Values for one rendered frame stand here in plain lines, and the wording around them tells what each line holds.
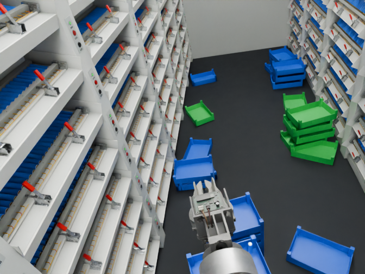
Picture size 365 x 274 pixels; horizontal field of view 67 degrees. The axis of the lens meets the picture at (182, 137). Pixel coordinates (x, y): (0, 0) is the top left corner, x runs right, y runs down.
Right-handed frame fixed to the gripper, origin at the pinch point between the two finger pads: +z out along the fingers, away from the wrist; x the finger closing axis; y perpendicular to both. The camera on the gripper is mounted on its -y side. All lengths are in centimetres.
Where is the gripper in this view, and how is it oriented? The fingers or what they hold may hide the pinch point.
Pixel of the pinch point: (204, 187)
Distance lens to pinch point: 65.0
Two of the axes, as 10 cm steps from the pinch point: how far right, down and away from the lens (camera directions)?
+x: -9.7, 2.3, 0.1
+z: -1.2, -5.4, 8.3
